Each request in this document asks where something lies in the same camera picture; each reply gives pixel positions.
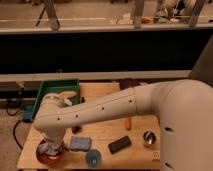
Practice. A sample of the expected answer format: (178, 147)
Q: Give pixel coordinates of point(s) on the pale banana slice lower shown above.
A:
(68, 102)

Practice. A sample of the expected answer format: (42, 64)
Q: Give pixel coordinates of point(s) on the green plastic tray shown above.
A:
(56, 86)

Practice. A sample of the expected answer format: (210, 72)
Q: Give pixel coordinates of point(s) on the black rectangular block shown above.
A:
(119, 144)

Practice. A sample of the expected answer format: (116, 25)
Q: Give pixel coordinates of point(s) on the blue power box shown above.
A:
(28, 113)

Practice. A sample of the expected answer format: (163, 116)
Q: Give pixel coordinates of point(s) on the blue plastic cup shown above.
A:
(93, 158)

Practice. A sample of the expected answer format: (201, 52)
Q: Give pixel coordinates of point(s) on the crumpled grey cloth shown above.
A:
(45, 148)

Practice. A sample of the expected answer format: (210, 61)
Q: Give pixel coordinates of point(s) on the dark purple bowl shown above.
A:
(128, 82)

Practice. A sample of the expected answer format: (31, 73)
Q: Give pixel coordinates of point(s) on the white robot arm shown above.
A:
(184, 107)

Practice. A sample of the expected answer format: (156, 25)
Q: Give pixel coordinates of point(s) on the orange carrot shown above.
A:
(128, 124)

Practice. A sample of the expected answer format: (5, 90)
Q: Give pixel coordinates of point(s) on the small steel cup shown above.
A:
(149, 138)

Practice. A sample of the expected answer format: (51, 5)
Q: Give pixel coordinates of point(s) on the red bowl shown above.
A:
(49, 160)

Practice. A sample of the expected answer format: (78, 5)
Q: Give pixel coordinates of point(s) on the blue sponge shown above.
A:
(80, 143)

